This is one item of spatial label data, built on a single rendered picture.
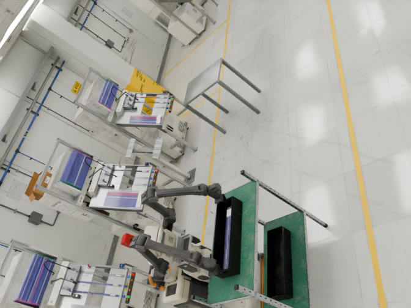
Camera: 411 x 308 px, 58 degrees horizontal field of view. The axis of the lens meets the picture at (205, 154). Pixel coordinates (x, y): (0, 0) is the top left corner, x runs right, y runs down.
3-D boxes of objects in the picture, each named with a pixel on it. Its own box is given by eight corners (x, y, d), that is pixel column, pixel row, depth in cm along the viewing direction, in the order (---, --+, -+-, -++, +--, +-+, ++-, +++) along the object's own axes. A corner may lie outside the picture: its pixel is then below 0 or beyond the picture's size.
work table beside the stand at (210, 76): (260, 113, 504) (217, 80, 465) (224, 134, 549) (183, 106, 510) (261, 90, 530) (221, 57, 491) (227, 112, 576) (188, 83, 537)
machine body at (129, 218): (178, 194, 567) (145, 176, 537) (170, 236, 525) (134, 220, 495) (153, 207, 608) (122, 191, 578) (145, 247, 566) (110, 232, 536)
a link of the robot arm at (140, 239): (130, 232, 256) (123, 245, 250) (145, 232, 249) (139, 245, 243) (162, 264, 283) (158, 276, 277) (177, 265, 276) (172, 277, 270)
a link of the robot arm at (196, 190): (148, 190, 278) (148, 203, 271) (147, 186, 273) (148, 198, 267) (205, 185, 282) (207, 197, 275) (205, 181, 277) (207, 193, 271)
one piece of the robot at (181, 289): (212, 321, 360) (142, 297, 320) (216, 267, 394) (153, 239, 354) (236, 316, 340) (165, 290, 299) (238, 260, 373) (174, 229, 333)
